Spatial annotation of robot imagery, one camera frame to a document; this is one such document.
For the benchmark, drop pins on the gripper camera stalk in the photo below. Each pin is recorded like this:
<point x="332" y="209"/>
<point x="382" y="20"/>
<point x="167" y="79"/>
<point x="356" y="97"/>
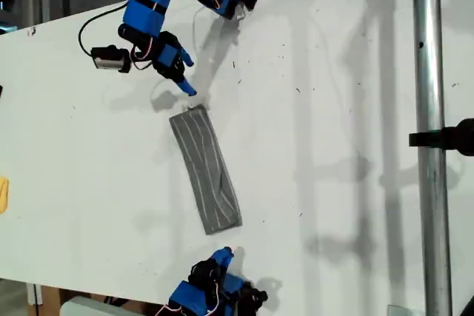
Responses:
<point x="140" y="57"/>

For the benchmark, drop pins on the yellow object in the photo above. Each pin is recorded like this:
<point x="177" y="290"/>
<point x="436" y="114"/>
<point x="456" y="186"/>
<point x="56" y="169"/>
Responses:
<point x="3" y="197"/>

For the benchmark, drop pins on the wooden board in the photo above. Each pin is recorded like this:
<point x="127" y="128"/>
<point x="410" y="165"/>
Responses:
<point x="50" y="295"/>

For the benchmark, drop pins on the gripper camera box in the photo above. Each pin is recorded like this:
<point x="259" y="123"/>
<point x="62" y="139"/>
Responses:
<point x="109" y="60"/>
<point x="255" y="297"/>

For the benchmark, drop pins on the white box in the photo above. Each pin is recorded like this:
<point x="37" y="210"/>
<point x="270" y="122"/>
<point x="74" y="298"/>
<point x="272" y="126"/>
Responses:
<point x="85" y="308"/>

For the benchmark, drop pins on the grey white-striped towel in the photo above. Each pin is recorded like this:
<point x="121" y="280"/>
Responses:
<point x="207" y="168"/>

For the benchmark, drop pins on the black post clamp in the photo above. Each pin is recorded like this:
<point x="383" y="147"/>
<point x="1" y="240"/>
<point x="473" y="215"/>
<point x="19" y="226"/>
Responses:
<point x="444" y="138"/>

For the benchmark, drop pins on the steel post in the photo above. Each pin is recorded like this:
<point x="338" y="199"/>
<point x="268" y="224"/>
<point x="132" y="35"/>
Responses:
<point x="429" y="72"/>

